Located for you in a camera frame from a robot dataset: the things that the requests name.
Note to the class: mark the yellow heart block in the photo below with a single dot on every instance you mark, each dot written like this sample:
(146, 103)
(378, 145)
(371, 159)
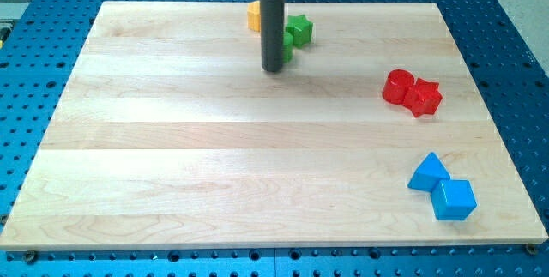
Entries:
(254, 16)

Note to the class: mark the green cylinder block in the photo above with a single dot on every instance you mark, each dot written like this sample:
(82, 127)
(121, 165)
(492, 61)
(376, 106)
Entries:
(287, 53)

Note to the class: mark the green star block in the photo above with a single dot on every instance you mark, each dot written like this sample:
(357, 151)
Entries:
(300, 27)

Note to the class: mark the red star block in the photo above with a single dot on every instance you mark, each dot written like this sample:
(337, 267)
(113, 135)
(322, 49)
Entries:
(423, 97)

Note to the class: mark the blue cube block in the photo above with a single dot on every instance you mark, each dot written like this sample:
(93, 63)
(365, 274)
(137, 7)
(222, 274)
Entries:
(453, 200)

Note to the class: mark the red cylinder block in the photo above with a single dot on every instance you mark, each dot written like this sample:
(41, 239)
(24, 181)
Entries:
(396, 86)

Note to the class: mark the light wooden board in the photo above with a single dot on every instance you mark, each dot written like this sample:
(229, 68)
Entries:
(169, 135)

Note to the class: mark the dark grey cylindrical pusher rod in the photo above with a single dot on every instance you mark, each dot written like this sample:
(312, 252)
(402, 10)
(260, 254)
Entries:
(272, 34)

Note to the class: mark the blue triangle block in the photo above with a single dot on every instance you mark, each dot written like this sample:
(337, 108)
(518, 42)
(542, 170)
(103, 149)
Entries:
(428, 174)

